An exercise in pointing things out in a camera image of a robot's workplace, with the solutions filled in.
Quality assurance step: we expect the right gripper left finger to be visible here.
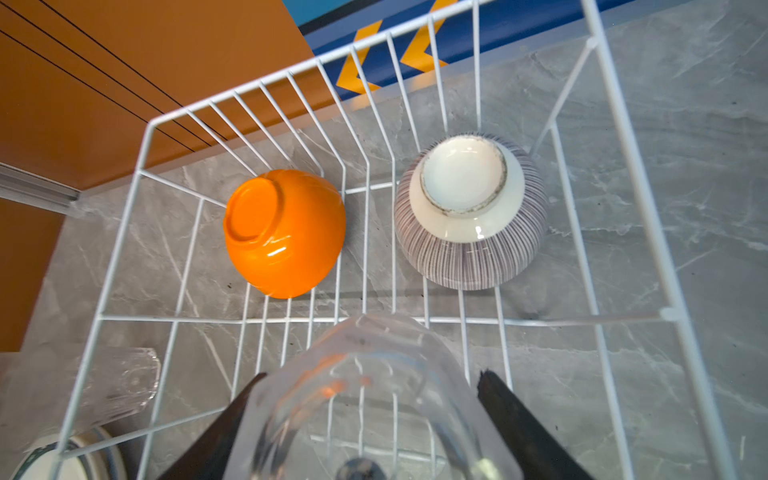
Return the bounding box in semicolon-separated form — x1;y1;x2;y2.
160;372;267;480

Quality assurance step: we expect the white plate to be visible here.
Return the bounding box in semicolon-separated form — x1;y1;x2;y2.
8;425;128;480

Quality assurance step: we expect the clear glass cup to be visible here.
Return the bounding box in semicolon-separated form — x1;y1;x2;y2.
224;313;523;479
71;346;161;434

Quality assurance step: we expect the white small bowl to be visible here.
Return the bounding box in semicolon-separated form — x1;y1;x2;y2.
394;132;548;291

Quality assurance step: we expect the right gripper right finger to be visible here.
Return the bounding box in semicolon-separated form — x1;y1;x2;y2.
477;370;593;480

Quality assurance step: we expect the white wire dish rack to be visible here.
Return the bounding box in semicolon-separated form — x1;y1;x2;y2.
47;1;738;479

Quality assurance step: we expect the orange bowl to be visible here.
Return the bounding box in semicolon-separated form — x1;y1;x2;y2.
223;169;346;299

